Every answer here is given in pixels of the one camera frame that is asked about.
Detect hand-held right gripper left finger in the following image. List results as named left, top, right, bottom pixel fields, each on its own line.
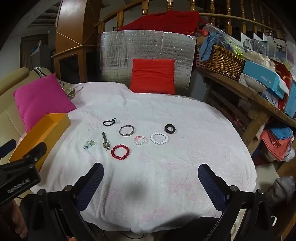
left=28, top=162, right=105, bottom=241

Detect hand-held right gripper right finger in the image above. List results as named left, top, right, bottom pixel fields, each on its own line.
left=198, top=163, right=275, bottom=241

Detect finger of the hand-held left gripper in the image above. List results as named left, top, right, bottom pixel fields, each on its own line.
left=23, top=142, right=47, bottom=161
left=0, top=139, right=16, bottom=156

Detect orange cardboard box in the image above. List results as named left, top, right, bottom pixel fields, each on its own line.
left=9, top=113, right=71, bottom=172

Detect black cord with keyring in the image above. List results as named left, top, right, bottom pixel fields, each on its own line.
left=103, top=118, right=120, bottom=127

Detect person's left hand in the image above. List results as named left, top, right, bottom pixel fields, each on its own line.
left=0, top=199, right=28, bottom=239

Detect silver wristwatch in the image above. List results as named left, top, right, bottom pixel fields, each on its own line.
left=101, top=132, right=111, bottom=151

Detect magenta pillow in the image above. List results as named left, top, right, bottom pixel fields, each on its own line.
left=13, top=74, right=77, bottom=132

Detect white textured blanket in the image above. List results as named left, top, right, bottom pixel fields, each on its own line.
left=40, top=81, right=257, bottom=234

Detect silver metal bangle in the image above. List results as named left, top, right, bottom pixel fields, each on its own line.
left=119, top=125, right=136, bottom=137

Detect beige leather sofa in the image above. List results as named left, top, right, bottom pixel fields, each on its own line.
left=0, top=67, right=53, bottom=149

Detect beige patterned cloth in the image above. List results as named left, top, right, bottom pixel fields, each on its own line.
left=60, top=80, right=80, bottom=100

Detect grey cloth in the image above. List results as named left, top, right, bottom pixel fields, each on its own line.
left=269, top=176, right=296, bottom=207

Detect stack of salmon cloths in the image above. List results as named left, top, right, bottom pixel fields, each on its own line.
left=261, top=128, right=294, bottom=161

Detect wooden shelf unit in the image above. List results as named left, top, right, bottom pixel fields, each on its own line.
left=196, top=67, right=296, bottom=149

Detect white bowl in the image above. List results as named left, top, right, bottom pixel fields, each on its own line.
left=244, top=74, right=267, bottom=93

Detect small red pillow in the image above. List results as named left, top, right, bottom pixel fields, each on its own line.
left=129, top=59, right=176, bottom=95

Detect wicker basket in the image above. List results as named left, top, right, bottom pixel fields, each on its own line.
left=196, top=43, right=245, bottom=81

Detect light blue cardboard box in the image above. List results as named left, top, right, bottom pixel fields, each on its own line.
left=242, top=60, right=289, bottom=99

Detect wooden cabinet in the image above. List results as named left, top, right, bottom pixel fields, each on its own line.
left=51, top=0, right=102, bottom=84

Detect blue cloth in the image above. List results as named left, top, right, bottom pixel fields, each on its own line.
left=199, top=32, right=226, bottom=62

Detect grey plastic bag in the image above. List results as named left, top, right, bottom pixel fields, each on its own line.
left=243, top=39, right=269, bottom=55

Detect silver foil insulation mat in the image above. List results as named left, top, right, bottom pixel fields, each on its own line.
left=98, top=30, right=197, bottom=95

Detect wooden stair railing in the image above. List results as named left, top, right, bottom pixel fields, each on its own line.
left=94, top=0, right=287, bottom=40

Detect red bead bracelet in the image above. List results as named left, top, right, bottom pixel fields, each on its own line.
left=111, top=144, right=131, bottom=160

